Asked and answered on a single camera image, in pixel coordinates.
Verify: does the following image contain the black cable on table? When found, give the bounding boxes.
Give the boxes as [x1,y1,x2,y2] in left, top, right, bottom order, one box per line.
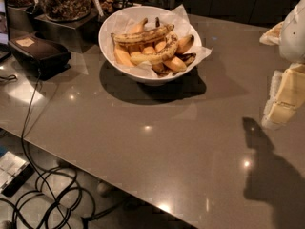
[19,68,44,151]

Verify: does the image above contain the blackened banana at right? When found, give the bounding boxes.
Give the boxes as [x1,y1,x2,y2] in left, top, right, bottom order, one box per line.
[177,52,196,66]

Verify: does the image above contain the small banana at right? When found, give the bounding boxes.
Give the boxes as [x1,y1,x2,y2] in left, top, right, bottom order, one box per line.
[176,34,194,54]

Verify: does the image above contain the coiled black floor cables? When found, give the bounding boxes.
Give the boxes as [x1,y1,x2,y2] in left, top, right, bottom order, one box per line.
[0,136,128,229]

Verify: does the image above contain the curved spotted front banana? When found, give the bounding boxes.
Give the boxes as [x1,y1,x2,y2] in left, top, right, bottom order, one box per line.
[131,32,178,65]

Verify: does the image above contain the yellow banana at left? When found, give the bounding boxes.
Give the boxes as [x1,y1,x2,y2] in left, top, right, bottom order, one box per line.
[113,44,134,67]

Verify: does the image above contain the white paper bowl liner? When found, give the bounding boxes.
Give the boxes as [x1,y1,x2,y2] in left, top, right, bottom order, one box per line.
[109,3,214,79]

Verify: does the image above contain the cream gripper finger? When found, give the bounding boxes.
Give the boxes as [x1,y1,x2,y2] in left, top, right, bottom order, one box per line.
[261,63,305,130]
[259,22,283,46]

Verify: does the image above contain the screen edge at left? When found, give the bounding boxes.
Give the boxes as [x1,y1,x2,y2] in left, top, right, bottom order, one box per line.
[0,0,10,62]

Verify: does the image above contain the white ceramic bowl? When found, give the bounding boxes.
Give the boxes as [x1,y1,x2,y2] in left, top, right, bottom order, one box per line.
[97,5,203,87]

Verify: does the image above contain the black box device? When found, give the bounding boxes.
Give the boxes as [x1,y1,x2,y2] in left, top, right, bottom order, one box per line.
[9,31,71,80]

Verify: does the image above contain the long spotted top banana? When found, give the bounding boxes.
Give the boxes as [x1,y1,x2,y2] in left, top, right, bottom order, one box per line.
[111,24,174,46]

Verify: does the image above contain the yellow banana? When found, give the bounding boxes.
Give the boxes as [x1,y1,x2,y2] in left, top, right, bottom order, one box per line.
[113,44,134,67]
[164,56,187,72]

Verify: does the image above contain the silver black floor device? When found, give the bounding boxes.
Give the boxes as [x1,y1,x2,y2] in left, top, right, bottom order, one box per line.
[0,148,33,198]

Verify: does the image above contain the glass jar of nuts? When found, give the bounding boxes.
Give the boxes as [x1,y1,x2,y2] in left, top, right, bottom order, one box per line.
[39,0,91,22]

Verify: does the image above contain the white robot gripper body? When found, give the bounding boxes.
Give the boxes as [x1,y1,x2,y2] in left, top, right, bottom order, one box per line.
[279,0,305,63]

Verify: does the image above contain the yellow banana at front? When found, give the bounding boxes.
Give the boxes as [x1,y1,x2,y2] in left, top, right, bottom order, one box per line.
[164,56,187,72]

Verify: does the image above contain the upright banana at back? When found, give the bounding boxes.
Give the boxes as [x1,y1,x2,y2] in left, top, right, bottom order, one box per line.
[128,18,148,33]

